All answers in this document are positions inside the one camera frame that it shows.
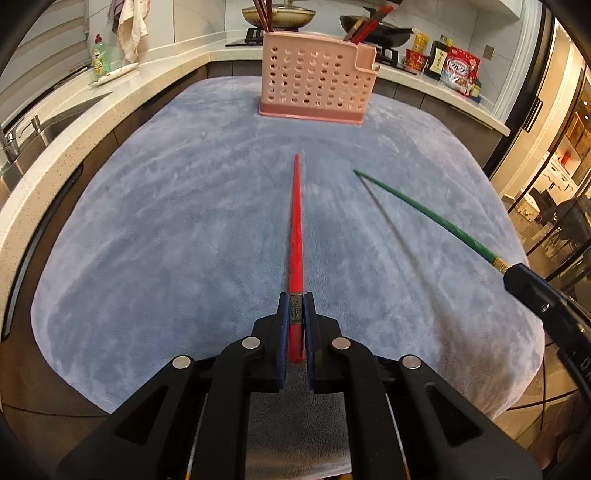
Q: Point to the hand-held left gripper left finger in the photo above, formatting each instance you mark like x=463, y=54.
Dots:
x=282, y=332

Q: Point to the pink perforated utensil basket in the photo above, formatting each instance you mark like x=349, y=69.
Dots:
x=309, y=78

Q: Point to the yellow snack packet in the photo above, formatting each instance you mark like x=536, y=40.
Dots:
x=420, y=42

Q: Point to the dark soy sauce bottle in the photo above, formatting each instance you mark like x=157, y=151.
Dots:
x=437, y=57

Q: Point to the brass wok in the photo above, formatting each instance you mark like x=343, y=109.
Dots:
x=286, y=17

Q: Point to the black wok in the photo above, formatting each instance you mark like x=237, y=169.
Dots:
x=388, y=36

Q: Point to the chrome sink knob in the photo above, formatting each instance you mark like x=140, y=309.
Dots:
x=34, y=124

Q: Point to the grey wall switch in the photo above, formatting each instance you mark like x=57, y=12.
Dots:
x=488, y=51

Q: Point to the chrome faucet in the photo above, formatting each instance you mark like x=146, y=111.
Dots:
x=11, y=143

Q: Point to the dark brown chopstick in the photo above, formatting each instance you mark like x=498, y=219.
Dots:
x=260, y=16

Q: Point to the green dish soap bottle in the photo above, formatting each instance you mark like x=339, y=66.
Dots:
x=99, y=57

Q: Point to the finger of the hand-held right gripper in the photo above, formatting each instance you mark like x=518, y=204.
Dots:
x=526, y=286

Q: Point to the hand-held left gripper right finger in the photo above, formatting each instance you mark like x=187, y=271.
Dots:
x=309, y=332

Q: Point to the steel sink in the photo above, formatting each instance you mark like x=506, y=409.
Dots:
x=60, y=117

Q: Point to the dark red chopstick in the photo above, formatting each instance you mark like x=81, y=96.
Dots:
x=358, y=32

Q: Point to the green chopstick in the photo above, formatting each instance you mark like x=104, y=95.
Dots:
x=471, y=242

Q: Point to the red and white cereal bag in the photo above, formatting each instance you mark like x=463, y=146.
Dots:
x=461, y=69

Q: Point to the black gas stove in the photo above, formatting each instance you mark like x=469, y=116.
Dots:
x=390, y=56

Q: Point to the blue fleece mat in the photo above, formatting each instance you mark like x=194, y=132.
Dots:
x=184, y=230

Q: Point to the red noodle cup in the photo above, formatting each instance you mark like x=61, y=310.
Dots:
x=414, y=60

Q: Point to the window blind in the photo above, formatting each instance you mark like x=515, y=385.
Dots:
x=41, y=55

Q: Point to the white plate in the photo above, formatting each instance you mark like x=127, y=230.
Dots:
x=113, y=74

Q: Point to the white hanging towel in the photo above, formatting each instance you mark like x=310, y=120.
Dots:
x=131, y=27

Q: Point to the purple hanging cloth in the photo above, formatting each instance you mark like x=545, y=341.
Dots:
x=117, y=8

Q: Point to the white kitchen counter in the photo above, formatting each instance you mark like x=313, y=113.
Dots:
x=152, y=78

